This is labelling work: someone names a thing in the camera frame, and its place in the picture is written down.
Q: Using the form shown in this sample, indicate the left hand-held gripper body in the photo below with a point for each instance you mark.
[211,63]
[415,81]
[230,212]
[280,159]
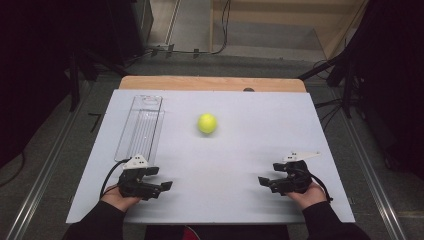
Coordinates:
[133,181]

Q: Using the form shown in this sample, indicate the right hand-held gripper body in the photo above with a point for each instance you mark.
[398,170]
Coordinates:
[293,178]

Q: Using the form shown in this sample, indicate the clear plastic tray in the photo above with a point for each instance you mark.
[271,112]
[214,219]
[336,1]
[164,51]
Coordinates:
[141,130]

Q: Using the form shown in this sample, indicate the yellow tennis ball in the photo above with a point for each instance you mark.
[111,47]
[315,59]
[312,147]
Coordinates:
[207,123]

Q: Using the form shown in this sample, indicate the person's right hand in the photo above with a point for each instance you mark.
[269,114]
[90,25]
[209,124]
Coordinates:
[308,196]

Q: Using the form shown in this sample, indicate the person's left hand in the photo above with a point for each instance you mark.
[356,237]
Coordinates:
[116,200]

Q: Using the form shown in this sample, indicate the white board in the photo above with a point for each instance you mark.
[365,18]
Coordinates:
[233,173]

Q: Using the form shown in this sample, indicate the person's dark red clothing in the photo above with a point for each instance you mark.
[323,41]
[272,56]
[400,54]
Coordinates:
[213,232]

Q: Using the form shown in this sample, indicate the wooden table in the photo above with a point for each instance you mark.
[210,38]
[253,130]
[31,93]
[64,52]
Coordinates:
[200,82]

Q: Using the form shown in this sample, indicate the black tripod stand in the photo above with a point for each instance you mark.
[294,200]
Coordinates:
[78,76]
[343,80]

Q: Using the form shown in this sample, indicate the metal floor rail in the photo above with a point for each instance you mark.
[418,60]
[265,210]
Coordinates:
[370,166]
[43,176]

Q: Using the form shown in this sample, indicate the wooden frame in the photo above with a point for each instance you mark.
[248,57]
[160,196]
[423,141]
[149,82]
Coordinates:
[286,20]

